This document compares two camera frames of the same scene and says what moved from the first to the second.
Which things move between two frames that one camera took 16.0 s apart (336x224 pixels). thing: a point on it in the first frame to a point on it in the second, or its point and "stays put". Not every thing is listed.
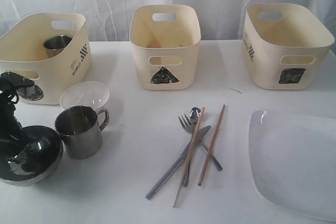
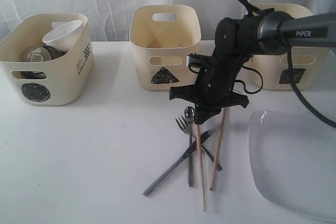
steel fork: [189, 126] to [184, 126]
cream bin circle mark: [22, 51] stays put
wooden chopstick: [189, 153] to [199, 147]
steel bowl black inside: [38, 160] to [54, 53]
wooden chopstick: [211, 144] to [217, 150]
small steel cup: [55, 44] to [39, 54]
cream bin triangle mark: [165, 39] stays put
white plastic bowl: [89, 94] to [63, 37]
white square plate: [292, 159] stays put
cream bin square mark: [292, 75] stays put
